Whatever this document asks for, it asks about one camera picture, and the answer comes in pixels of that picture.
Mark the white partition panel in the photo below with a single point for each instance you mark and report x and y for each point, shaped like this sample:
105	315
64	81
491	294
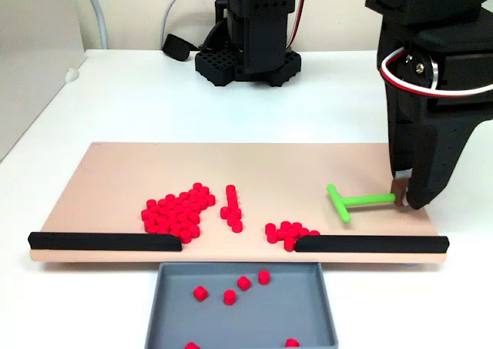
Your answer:
31	56

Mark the pink flat board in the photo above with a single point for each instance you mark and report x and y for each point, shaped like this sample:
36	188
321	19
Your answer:
115	172

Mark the white panel foot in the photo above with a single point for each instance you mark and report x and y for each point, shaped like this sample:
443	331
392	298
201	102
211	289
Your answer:
72	75

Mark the black edge rail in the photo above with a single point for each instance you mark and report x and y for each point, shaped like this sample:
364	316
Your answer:
366	244
96	242

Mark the grey plastic tray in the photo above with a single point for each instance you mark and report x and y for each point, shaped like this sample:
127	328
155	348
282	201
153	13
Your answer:
269	318

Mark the green T-shaped pusher tool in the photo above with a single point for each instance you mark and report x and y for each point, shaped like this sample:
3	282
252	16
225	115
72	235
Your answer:
366	199

